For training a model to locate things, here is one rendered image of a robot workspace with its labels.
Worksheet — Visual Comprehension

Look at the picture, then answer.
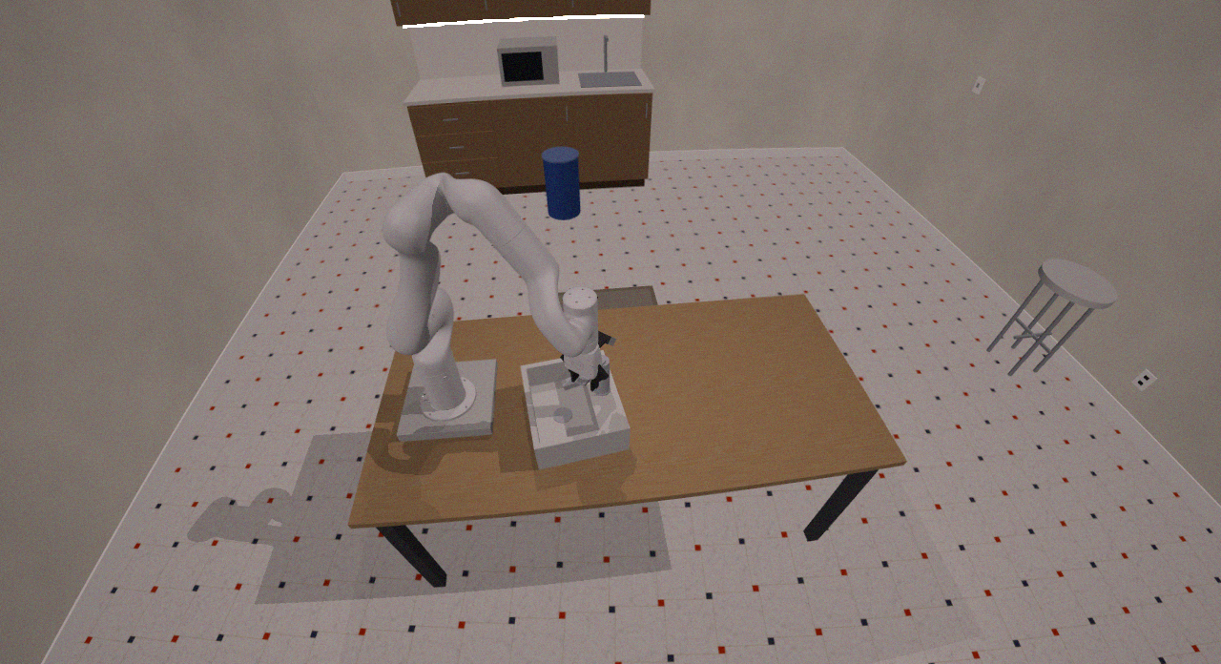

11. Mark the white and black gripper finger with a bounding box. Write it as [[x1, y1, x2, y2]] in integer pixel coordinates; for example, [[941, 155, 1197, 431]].
[[560, 355, 579, 383], [590, 365, 609, 392]]

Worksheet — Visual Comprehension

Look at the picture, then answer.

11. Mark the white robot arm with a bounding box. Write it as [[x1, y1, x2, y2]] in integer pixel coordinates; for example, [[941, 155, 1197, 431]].
[[383, 173, 617, 422]]

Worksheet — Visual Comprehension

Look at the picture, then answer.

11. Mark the grey sink basin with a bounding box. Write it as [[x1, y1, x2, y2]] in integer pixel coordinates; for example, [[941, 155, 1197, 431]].
[[520, 359, 631, 469]]

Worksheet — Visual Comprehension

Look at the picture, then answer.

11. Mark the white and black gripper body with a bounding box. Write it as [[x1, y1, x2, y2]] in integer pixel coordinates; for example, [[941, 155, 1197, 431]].
[[564, 344, 602, 380]]

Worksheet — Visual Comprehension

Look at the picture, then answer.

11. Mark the grey mixer tap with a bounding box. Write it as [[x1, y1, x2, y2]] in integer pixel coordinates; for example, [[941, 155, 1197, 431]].
[[562, 355, 611, 395]]

